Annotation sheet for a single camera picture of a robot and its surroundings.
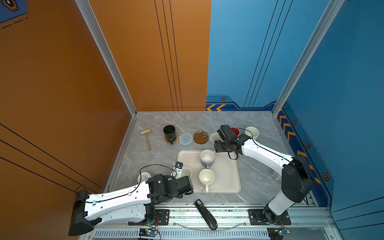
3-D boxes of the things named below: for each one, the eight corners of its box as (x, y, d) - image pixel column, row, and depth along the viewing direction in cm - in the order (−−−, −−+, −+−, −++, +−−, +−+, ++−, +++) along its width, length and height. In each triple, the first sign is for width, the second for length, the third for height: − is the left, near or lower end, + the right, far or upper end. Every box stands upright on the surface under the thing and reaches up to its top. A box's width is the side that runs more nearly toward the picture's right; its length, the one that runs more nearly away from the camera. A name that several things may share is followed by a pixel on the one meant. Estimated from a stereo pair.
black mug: (164, 145, 102) (161, 137, 95) (166, 132, 109) (164, 124, 102) (175, 145, 102) (173, 137, 95) (176, 132, 109) (175, 124, 102)
